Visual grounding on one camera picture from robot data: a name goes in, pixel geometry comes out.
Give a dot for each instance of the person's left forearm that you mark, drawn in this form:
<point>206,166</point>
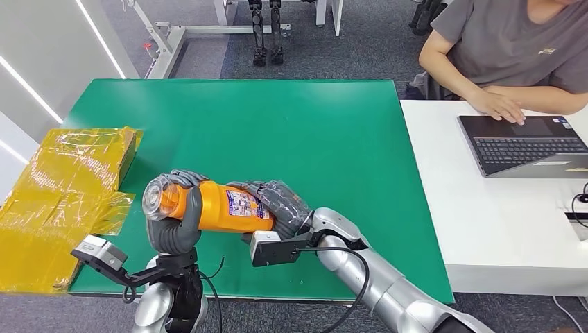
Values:
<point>542,97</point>

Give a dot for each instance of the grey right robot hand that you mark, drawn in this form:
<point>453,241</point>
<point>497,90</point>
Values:
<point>287,209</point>

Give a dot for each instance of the yellow taped cardboard box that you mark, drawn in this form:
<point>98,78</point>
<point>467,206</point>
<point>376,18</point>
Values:
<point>50,207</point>

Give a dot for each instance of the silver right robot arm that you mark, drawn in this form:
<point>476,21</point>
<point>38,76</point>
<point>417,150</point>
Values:
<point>390,289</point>

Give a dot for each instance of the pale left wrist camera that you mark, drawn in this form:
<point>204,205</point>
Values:
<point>99,253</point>

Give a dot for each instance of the dark grey laptop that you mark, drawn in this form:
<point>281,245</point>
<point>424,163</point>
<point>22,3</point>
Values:
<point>523,150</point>

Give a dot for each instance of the black silver humanoid robot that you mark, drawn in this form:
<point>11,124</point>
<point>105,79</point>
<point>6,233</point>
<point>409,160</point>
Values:
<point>258,36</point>

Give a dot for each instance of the white table legs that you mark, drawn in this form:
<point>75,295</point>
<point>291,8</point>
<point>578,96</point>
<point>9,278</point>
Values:
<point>337,14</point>

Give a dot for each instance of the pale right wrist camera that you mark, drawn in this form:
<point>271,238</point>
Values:
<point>275,252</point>

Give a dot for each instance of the white desk device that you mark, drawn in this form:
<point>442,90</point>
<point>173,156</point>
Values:
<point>578,219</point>

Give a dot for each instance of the white wall light strip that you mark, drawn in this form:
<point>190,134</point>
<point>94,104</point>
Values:
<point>30,90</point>
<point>11,152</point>
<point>99,39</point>

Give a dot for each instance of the person's right hand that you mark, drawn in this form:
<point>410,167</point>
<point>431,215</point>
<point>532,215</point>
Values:
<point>498,105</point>

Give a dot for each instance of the white metal gantry frame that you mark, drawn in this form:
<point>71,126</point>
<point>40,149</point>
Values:
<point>167,39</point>

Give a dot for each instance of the orange plastic bottle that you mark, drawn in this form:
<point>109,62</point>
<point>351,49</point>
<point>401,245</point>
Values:
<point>216,209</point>

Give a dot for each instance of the person's right forearm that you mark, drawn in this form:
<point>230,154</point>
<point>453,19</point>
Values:
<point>448,79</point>

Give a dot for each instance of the white desk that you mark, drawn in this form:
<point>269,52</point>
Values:
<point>482,220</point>

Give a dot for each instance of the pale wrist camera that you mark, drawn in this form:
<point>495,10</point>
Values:
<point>99,253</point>
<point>275,252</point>

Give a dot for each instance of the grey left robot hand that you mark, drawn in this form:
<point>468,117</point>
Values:
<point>174,236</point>

